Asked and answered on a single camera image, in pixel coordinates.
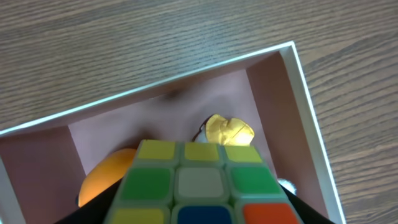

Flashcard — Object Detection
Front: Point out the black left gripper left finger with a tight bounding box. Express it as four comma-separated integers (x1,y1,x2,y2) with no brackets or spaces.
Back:
55,179,121,224

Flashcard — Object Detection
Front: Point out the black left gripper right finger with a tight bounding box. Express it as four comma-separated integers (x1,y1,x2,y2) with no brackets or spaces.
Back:
281,185,334,224

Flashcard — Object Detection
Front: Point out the orange dinosaur toy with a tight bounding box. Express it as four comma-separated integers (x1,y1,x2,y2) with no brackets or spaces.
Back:
77,148,136,207

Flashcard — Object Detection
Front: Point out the multicolour puzzle cube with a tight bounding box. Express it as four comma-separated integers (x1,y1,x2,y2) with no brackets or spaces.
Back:
105,140,301,224

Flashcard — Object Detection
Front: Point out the white plush duck yellow hat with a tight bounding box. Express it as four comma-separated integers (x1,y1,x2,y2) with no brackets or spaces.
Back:
193,114,297,200

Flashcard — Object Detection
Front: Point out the white cardboard box pink inside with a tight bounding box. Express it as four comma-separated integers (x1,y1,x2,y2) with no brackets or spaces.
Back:
1,42,345,223

